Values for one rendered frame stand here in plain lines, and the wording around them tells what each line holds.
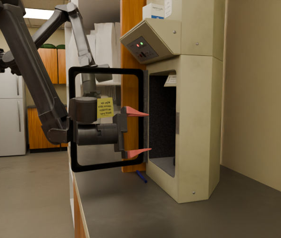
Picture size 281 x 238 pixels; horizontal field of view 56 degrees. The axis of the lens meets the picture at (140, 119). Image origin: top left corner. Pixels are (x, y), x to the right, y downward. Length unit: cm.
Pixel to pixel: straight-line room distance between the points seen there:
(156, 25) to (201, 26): 15
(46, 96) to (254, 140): 86
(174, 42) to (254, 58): 49
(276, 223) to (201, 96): 42
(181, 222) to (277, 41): 75
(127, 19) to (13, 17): 54
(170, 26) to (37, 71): 40
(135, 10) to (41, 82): 61
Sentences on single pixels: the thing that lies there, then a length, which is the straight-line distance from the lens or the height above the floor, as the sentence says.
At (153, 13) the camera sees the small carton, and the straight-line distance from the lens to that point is 88.
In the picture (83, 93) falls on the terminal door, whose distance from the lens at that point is 102.
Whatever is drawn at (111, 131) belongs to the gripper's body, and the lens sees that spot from 70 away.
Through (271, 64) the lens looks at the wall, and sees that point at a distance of 115.
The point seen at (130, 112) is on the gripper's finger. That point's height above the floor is 124.
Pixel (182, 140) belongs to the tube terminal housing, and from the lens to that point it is 84.
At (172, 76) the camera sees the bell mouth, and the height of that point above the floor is 135.
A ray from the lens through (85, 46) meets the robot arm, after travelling 125.
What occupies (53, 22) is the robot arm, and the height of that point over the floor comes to 164.
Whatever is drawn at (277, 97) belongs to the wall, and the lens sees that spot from 112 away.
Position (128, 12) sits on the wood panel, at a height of 163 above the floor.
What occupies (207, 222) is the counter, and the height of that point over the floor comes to 94.
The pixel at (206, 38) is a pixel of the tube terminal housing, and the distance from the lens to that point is 88.
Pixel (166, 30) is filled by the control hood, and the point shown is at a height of 148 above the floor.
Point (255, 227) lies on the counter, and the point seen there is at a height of 94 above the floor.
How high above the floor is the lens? 130
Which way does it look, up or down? 6 degrees down
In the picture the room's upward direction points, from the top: straight up
